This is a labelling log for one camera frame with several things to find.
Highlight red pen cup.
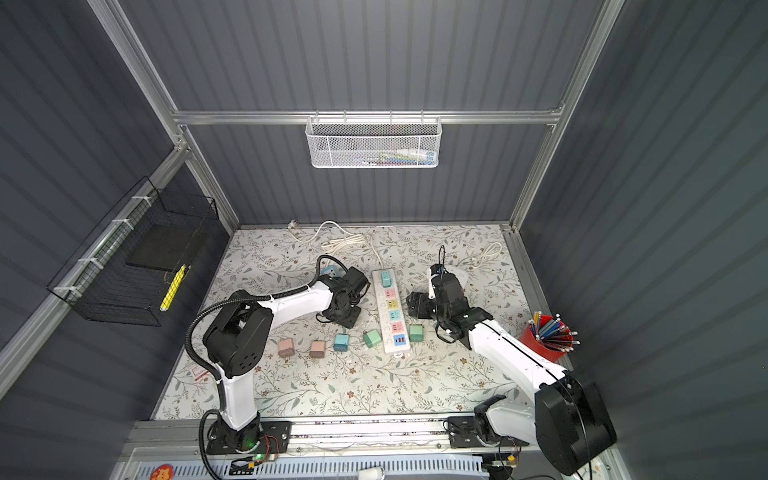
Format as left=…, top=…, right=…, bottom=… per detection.
left=519, top=325, right=569, bottom=362

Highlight white wire basket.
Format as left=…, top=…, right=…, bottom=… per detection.
left=305, top=118, right=443, bottom=169

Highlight pink cube adapter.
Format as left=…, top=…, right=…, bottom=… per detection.
left=309, top=340, right=327, bottom=359

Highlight white power strip cable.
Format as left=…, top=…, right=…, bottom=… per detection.
left=286, top=219, right=385, bottom=271

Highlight pink plug adapter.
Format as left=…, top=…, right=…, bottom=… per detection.
left=277, top=338, right=296, bottom=358

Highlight red white card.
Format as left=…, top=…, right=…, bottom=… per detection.
left=188, top=366, right=209, bottom=382

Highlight pens in red cup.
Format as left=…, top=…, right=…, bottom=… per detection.
left=528, top=311, right=581, bottom=352

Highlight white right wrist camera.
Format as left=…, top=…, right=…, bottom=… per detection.
left=427, top=264, right=439, bottom=299

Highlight blue power strip with USB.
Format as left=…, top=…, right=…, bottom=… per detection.
left=321, top=265, right=339, bottom=278

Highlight white square socket cable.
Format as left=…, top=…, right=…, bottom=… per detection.
left=464, top=241, right=504, bottom=268

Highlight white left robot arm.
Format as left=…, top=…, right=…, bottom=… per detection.
left=184, top=267, right=370, bottom=432

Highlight black wire basket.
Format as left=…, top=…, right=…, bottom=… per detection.
left=47, top=177, right=220, bottom=327

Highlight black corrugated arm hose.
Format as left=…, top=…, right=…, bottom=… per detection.
left=184, top=254, right=349, bottom=480

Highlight yellow marker pen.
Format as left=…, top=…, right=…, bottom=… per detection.
left=159, top=264, right=188, bottom=312

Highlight long white multicolour power strip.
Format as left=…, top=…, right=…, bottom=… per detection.
left=371, top=269, right=411, bottom=357

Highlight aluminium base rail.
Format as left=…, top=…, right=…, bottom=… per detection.
left=118, top=413, right=538, bottom=463

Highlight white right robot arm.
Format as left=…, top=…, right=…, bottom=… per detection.
left=406, top=264, right=617, bottom=475

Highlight teal cube adapter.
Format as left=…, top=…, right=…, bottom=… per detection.
left=333, top=333, right=350, bottom=352

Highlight light green plug adapter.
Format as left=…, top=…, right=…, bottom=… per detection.
left=408, top=324, right=425, bottom=343

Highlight white square power socket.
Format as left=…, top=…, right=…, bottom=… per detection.
left=449, top=267, right=470, bottom=295

